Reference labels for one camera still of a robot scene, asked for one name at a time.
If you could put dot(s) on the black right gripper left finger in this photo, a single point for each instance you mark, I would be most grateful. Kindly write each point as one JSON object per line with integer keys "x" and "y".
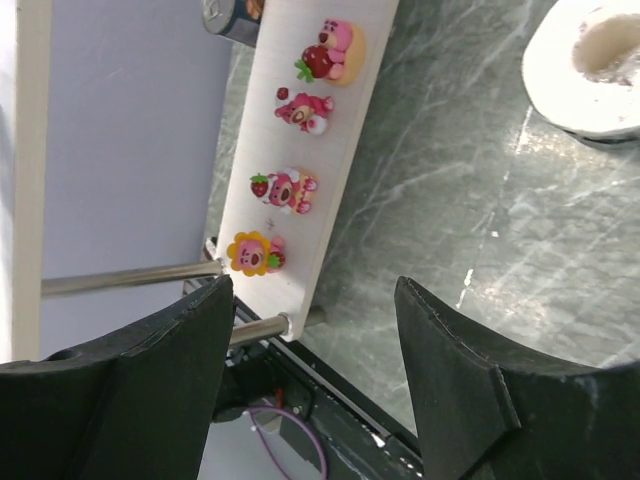
{"x": 133, "y": 404}

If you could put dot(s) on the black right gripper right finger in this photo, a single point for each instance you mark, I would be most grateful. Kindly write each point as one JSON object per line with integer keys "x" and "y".
{"x": 487, "y": 407}

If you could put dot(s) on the yellow pink lion toy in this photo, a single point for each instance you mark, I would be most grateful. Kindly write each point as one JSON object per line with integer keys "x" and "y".
{"x": 253, "y": 254}

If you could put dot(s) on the strawberry cake toy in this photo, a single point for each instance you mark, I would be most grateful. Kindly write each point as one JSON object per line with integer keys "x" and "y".
{"x": 290, "y": 190}

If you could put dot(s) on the pink red mushroom toy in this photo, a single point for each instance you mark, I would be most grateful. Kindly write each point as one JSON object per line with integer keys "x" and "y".
{"x": 310, "y": 113}

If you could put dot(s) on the pink donut toy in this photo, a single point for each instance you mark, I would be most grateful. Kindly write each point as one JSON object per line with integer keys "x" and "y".
{"x": 337, "y": 56}

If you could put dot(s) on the white two-tier shelf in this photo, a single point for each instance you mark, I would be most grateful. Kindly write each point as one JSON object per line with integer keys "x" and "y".
{"x": 110, "y": 118}

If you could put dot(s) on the black and white tape roll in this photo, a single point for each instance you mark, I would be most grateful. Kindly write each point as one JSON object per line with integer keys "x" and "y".
{"x": 580, "y": 69}

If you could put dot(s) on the metal food can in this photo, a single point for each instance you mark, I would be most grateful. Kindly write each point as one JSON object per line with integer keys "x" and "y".
{"x": 236, "y": 20}

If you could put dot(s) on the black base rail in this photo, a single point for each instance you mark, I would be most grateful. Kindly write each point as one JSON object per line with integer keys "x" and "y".
{"x": 323, "y": 417}

